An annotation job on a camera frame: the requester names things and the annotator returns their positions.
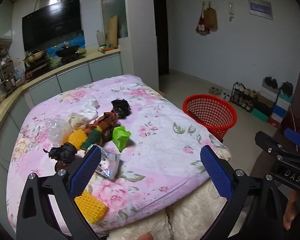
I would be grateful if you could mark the cream mesh net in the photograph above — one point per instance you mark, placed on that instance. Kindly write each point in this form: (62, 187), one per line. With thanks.
(76, 120)

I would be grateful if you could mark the person's right hand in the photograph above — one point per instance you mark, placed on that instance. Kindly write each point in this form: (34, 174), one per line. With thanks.
(290, 210)

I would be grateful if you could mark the metal spice rack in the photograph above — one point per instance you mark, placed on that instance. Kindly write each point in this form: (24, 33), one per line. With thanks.
(5, 67)

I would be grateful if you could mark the green plastic bag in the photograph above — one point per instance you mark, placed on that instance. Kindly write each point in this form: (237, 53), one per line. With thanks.
(121, 136)

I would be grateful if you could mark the black gas stove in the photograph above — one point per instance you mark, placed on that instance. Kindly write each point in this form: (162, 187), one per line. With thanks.
(72, 59)

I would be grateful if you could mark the dark brown furniture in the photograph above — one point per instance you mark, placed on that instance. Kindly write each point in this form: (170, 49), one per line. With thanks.
(293, 120)

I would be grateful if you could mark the grey electrical panel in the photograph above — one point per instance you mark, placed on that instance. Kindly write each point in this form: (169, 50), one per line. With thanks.
(260, 7)

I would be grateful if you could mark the dark door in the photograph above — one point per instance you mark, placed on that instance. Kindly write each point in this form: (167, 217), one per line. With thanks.
(161, 30)

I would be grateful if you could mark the clear plastic bag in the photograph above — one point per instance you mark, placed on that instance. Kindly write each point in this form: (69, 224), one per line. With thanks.
(56, 130)

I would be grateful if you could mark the black wok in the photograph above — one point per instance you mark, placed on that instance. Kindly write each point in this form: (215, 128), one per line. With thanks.
(67, 51)

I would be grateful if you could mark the red hanging bag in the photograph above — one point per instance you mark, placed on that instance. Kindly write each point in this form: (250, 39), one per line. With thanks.
(202, 28)

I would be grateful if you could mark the pair of black shoes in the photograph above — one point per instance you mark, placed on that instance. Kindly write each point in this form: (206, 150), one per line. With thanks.
(270, 82)
(286, 88)

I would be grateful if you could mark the stack of shoe boxes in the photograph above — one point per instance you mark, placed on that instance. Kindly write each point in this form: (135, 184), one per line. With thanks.
(272, 100)

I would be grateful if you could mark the dark brown crumpled wrapper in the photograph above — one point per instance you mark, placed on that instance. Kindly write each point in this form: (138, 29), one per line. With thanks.
(65, 152)

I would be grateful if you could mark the golden pan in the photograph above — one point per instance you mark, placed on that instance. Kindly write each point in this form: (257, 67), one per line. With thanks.
(35, 56)

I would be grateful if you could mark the pink floral blanket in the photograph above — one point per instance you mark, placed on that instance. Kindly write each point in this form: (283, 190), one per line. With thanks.
(152, 155)

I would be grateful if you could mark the red plastic basket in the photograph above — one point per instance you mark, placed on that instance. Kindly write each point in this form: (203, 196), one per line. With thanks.
(225, 127)

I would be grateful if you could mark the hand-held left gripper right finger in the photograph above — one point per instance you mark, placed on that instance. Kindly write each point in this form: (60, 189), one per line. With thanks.
(215, 170)

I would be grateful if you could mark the lemon yellow foam net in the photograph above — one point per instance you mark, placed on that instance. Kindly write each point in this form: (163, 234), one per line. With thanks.
(92, 207)

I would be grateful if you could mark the beige kitchen counter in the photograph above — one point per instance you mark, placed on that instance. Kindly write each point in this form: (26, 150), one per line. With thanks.
(72, 80)

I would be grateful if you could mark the black range hood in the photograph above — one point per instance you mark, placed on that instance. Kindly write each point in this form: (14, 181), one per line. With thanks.
(52, 22)

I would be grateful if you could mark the orange-yellow foam net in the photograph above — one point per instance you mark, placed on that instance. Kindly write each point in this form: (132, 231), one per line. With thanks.
(77, 138)

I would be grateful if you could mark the white sneaker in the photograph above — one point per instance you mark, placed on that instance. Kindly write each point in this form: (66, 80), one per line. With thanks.
(228, 97)
(223, 95)

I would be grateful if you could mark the silver cartoon snack packet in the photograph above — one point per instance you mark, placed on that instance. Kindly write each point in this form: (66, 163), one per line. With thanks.
(109, 163)

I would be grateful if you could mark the fluffy white blanket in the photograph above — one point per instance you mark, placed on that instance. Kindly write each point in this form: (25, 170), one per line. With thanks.
(190, 220)

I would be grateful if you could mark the beige slipper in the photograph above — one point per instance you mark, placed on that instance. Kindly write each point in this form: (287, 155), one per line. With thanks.
(212, 90)
(217, 91)

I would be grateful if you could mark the frosted glass partition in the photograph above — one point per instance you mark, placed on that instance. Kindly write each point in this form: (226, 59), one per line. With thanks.
(115, 0)

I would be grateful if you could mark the white plastic bottle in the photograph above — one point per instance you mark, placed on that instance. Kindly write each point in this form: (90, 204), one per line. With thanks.
(100, 38)

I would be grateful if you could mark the black plastic bag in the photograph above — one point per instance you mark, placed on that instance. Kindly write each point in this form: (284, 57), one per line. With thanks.
(121, 107)

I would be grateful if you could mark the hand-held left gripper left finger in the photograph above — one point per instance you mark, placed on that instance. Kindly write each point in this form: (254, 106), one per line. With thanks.
(85, 170)

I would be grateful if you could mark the black shoe rack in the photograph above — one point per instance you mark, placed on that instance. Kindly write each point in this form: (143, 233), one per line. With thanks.
(233, 91)

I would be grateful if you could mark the pale wall cabinet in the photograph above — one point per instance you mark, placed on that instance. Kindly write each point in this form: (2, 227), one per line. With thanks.
(0, 22)

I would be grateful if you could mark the wooden cutting board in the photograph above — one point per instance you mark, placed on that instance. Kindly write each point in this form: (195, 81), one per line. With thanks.
(112, 32)

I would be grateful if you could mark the row of assorted shoes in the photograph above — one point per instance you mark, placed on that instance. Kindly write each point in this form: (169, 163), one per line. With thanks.
(245, 91)

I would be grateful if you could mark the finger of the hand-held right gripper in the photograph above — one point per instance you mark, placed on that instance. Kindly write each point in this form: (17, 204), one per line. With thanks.
(270, 145)
(293, 136)

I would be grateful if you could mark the white intercom phone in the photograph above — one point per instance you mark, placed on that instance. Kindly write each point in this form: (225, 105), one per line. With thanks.
(231, 8)

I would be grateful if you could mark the white plastic bag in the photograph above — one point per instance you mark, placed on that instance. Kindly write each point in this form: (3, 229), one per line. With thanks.
(90, 108)

